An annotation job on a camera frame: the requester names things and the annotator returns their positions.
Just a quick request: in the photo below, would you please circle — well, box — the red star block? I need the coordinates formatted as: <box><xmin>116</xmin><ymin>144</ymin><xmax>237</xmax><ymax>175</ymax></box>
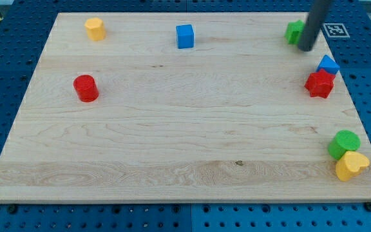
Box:
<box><xmin>304</xmin><ymin>69</ymin><xmax>336</xmax><ymax>99</ymax></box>

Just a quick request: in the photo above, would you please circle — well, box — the green star block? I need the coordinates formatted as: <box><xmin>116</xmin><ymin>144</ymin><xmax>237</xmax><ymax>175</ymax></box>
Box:
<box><xmin>285</xmin><ymin>20</ymin><xmax>305</xmax><ymax>44</ymax></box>

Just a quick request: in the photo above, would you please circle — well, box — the light wooden board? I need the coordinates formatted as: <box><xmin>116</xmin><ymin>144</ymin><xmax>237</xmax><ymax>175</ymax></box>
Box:
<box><xmin>0</xmin><ymin>13</ymin><xmax>371</xmax><ymax>204</ymax></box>

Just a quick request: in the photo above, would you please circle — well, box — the blue cube block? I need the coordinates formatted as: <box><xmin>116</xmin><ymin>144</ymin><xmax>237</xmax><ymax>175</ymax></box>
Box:
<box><xmin>176</xmin><ymin>24</ymin><xmax>195</xmax><ymax>49</ymax></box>

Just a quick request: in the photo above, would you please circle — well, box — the red cylinder block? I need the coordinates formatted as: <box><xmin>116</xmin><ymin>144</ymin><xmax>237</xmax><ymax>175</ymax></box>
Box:
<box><xmin>73</xmin><ymin>75</ymin><xmax>99</xmax><ymax>102</ymax></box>

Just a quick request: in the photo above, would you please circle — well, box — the yellow hexagon block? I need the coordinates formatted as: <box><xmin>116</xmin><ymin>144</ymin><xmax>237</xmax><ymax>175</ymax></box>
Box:
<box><xmin>84</xmin><ymin>17</ymin><xmax>106</xmax><ymax>41</ymax></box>

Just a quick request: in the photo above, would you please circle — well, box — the blue triangle block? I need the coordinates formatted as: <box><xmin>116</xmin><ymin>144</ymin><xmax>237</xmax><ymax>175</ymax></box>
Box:
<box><xmin>316</xmin><ymin>55</ymin><xmax>340</xmax><ymax>75</ymax></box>

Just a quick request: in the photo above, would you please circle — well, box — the green cylinder block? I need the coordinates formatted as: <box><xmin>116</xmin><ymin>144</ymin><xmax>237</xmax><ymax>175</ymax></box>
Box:
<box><xmin>328</xmin><ymin>130</ymin><xmax>361</xmax><ymax>160</ymax></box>

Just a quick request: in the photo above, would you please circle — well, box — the white fiducial marker tag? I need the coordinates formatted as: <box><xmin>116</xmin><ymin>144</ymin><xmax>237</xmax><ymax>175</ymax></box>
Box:
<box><xmin>323</xmin><ymin>23</ymin><xmax>350</xmax><ymax>38</ymax></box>

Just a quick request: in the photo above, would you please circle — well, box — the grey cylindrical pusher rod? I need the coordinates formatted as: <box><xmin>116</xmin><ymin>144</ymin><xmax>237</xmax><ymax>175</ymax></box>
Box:
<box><xmin>298</xmin><ymin>0</ymin><xmax>333</xmax><ymax>52</ymax></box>

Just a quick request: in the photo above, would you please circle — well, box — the yellow heart block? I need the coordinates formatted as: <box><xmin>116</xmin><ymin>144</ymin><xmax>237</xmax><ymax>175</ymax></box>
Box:
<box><xmin>335</xmin><ymin>151</ymin><xmax>370</xmax><ymax>182</ymax></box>

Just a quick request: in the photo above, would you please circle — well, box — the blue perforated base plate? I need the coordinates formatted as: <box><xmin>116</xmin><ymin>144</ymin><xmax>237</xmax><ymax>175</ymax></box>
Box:
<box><xmin>0</xmin><ymin>1</ymin><xmax>371</xmax><ymax>231</ymax></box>

